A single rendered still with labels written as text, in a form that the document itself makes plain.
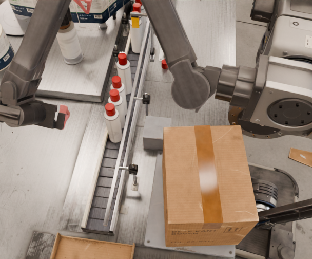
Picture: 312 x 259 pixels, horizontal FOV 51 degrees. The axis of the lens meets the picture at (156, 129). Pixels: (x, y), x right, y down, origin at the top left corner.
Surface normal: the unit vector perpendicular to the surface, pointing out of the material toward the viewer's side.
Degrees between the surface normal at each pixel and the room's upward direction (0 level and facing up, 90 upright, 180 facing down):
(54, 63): 0
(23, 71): 51
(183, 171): 0
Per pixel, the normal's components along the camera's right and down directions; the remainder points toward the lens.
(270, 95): -0.28, 0.81
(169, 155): 0.00, -0.53
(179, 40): -0.21, 0.18
